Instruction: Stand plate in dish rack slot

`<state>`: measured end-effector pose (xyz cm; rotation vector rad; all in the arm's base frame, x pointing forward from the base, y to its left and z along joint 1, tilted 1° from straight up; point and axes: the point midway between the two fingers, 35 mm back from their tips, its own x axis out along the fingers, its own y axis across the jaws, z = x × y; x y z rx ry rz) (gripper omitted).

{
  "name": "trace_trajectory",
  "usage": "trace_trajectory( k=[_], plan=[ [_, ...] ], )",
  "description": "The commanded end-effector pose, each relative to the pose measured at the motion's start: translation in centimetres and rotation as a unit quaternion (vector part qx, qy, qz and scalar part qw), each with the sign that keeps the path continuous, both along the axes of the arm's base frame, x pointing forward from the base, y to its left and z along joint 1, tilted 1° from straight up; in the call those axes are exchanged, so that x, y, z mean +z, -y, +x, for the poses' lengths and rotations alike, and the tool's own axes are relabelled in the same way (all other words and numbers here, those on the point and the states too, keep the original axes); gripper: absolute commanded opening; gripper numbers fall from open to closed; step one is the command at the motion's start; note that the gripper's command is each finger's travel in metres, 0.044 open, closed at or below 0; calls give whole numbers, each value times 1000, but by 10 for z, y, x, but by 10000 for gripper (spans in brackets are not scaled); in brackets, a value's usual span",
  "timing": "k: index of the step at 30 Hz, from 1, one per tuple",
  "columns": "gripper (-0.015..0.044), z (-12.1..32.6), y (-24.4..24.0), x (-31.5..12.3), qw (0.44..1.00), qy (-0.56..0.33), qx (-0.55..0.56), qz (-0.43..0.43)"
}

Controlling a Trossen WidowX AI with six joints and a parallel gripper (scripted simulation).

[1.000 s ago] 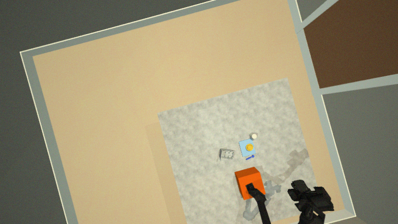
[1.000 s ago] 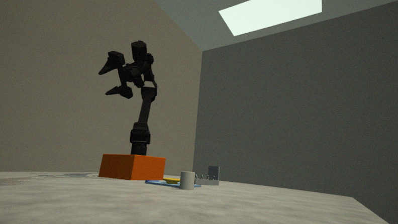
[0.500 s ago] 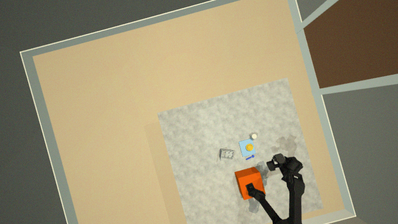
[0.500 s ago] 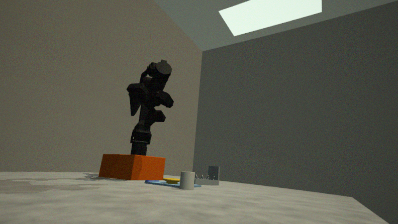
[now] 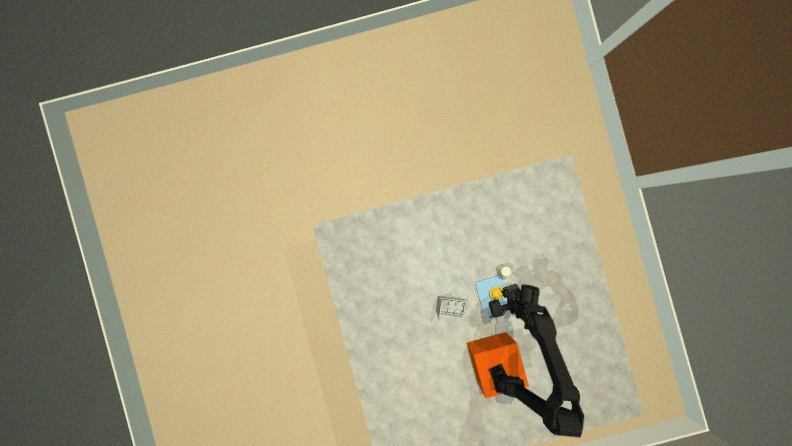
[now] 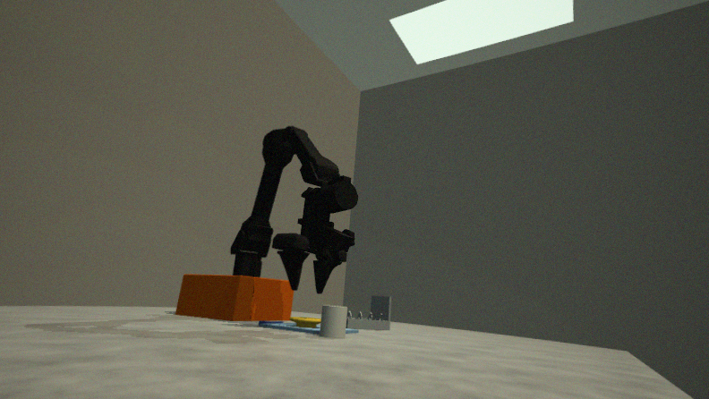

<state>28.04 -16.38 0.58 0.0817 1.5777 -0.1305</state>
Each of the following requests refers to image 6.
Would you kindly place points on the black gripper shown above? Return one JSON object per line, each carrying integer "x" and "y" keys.
{"x": 293, "y": 246}

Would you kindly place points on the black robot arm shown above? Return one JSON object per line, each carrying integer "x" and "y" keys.
{"x": 336, "y": 194}

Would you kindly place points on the grey dish rack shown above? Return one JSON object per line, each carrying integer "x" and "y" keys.
{"x": 379, "y": 318}

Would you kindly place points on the grey cylinder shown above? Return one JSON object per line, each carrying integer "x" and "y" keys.
{"x": 333, "y": 322}

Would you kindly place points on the light blue flat mat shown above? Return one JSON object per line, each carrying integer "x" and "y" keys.
{"x": 292, "y": 327}

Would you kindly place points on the yellow plate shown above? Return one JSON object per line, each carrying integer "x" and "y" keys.
{"x": 306, "y": 322}

